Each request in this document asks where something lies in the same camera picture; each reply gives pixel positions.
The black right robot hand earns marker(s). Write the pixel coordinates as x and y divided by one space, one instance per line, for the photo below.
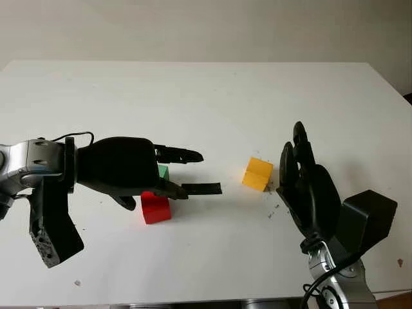
318 196

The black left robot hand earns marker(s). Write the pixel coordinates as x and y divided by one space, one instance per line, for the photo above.
119 164

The green wooden block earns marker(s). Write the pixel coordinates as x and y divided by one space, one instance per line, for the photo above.
164 172

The red wooden block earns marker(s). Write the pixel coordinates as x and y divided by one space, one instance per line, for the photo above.
156 209

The yellow wooden block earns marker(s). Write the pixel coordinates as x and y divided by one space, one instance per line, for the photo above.
256 174

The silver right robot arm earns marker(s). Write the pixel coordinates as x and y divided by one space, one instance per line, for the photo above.
341 286

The black tape strip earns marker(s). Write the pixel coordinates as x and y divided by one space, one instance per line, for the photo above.
206 189

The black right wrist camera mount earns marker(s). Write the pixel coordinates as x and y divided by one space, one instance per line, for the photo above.
367 215

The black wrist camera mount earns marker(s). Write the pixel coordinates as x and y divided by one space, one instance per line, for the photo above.
367 215
54 222

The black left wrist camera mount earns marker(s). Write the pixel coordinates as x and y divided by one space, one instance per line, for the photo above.
54 222

